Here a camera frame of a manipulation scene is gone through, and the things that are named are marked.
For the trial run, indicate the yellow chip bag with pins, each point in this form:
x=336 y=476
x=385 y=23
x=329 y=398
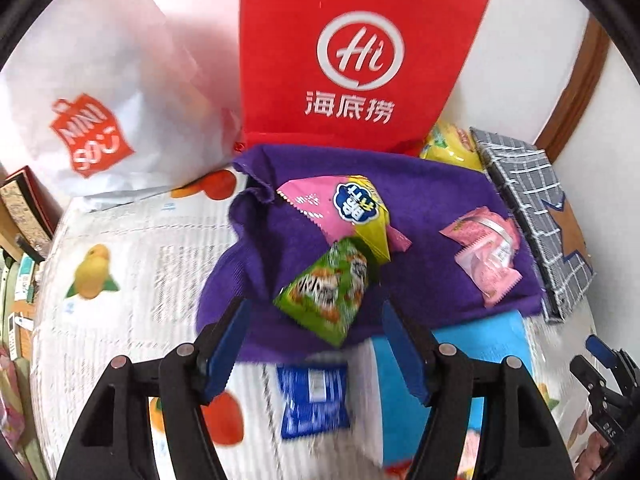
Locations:
x=450 y=147

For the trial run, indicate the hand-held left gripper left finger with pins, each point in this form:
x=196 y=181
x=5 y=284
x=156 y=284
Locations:
x=227 y=350

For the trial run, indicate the pink lychee snack packet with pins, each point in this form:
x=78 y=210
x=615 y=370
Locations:
x=492 y=275

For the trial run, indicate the pink and yellow snack packet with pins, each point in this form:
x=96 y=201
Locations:
x=325 y=200

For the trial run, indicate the pink lychee packet silver stripe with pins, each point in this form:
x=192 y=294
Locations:
x=480 y=230

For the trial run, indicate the white plastic bag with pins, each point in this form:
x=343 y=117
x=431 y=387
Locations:
x=150 y=85

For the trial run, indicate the green snack packet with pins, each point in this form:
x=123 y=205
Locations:
x=325 y=295

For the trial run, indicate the wooden door frame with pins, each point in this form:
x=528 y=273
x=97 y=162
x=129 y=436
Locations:
x=580 y=85

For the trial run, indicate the red paper bag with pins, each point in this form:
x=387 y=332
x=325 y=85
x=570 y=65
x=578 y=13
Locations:
x=300 y=35

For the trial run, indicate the fruit print tablecloth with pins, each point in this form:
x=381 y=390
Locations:
x=150 y=270

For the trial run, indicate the blue tissue pack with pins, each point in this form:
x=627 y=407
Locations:
x=480 y=345

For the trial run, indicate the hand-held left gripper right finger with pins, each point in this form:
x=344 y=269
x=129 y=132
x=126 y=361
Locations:
x=402 y=355

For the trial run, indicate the teal box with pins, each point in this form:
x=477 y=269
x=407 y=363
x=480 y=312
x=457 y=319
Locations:
x=24 y=277

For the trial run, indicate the grey checked cloth with star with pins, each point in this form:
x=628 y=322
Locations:
x=540 y=195

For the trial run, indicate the framed picture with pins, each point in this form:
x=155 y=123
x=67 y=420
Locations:
x=25 y=205

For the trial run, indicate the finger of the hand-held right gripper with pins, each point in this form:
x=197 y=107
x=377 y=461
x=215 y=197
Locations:
x=602 y=352
x=586 y=377

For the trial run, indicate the purple towel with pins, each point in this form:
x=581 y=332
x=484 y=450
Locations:
x=425 y=195

